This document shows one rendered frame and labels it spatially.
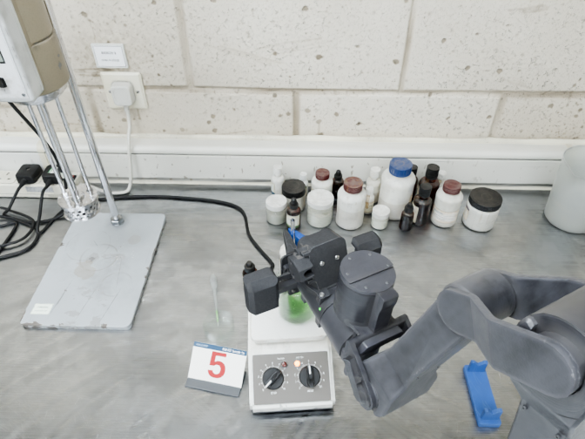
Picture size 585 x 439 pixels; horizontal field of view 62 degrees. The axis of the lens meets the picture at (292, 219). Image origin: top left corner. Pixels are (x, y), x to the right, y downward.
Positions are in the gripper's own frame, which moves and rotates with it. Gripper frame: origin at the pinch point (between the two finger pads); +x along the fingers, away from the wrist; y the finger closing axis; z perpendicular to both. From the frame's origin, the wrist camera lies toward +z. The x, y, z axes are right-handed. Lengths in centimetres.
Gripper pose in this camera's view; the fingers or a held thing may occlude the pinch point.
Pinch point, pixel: (297, 246)
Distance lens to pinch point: 66.1
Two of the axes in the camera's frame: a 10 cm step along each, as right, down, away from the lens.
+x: -4.2, -6.1, 6.7
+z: -0.1, -7.4, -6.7
